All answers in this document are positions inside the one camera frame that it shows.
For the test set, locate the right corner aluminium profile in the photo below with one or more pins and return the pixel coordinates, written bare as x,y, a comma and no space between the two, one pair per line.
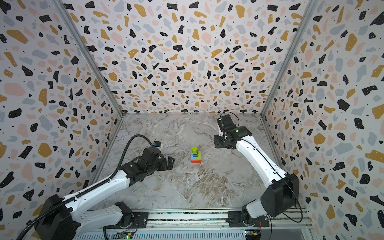
291,51

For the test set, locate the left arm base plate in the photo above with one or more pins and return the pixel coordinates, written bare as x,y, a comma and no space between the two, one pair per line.
136,220

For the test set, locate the left electronics board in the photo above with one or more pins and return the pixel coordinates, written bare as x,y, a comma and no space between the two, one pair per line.
124,236

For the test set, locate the corner aluminium profile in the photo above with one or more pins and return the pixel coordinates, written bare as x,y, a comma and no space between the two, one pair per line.
65,16
291,51

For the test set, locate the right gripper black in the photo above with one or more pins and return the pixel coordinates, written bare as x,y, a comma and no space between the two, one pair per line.
222,141

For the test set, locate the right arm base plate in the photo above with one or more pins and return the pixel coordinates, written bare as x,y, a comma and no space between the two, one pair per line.
238,219

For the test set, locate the aluminium mounting rail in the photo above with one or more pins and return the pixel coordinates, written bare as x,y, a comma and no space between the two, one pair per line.
209,224

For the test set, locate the lime green cylinder block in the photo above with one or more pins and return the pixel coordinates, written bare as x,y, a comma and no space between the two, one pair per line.
194,149

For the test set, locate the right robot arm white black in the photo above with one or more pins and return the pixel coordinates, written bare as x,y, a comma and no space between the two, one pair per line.
282,189

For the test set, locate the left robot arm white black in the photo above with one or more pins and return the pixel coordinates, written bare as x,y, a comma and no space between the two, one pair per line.
68,217

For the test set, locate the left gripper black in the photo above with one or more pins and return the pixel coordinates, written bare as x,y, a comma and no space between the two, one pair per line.
164,167

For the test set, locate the right electronics board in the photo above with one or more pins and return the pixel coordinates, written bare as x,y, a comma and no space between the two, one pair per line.
253,235

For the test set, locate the electronics board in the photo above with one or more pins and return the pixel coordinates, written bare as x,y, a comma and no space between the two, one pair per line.
124,236
253,235

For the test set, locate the left corner aluminium profile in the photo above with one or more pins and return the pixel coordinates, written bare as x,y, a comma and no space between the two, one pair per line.
65,16

